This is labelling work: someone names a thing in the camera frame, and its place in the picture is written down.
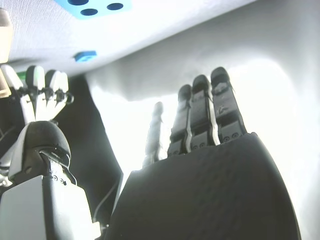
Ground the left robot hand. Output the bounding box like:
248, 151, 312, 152
0, 66, 303, 240

